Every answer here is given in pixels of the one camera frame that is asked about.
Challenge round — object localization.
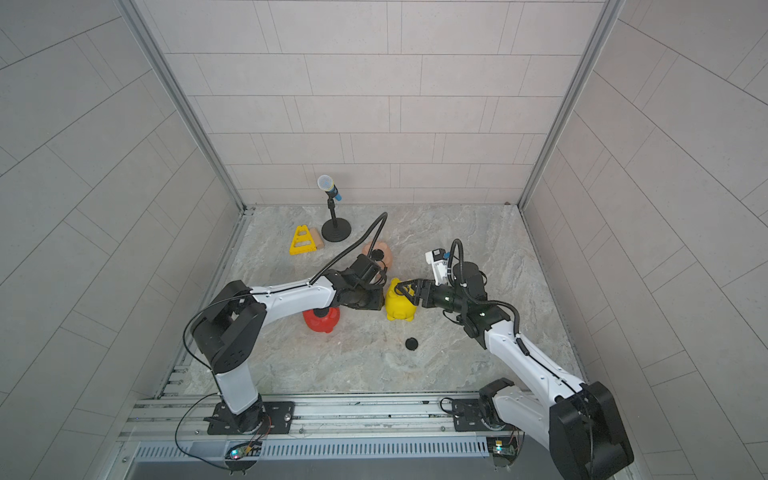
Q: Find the yellow piggy bank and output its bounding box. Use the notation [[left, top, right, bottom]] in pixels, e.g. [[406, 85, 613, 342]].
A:
[[385, 278, 417, 322]]

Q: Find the pink piggy bank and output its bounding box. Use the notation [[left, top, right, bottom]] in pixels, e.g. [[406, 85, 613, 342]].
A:
[[362, 241, 393, 270]]

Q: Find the red piggy bank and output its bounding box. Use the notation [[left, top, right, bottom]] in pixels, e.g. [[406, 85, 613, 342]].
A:
[[302, 307, 341, 333]]

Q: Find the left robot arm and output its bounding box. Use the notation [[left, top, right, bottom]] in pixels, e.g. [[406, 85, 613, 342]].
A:
[[187, 247, 389, 435]]

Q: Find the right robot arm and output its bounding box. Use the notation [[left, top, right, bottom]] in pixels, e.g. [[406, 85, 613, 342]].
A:
[[394, 262, 635, 479]]

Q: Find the small wooden block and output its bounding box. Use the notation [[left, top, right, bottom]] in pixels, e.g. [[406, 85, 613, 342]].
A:
[[310, 227, 325, 250]]

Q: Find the black microphone stand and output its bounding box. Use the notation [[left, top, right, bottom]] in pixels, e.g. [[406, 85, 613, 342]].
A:
[[317, 175, 351, 243]]

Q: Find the yellow triangular block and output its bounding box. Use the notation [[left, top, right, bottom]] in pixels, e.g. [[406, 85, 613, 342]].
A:
[[289, 225, 317, 256]]

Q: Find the right circuit board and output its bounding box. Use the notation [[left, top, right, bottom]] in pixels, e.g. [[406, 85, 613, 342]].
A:
[[486, 436, 518, 468]]

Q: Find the circuit board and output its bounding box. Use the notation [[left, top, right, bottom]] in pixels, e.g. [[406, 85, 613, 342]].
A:
[[486, 436, 518, 468], [225, 442, 262, 461]]

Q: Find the left circuit board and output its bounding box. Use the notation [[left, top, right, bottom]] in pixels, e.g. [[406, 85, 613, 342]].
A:
[[225, 442, 262, 461]]

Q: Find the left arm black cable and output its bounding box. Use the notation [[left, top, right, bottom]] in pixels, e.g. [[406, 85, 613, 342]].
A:
[[308, 211, 389, 286]]

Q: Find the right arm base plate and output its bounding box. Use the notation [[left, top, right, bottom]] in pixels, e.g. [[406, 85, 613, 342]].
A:
[[439, 395, 542, 432]]

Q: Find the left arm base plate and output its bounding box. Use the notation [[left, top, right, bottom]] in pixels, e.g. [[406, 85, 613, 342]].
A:
[[204, 401, 295, 435]]

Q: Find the aluminium mounting rail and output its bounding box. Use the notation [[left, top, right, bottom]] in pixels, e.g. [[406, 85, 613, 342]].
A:
[[118, 386, 488, 441]]

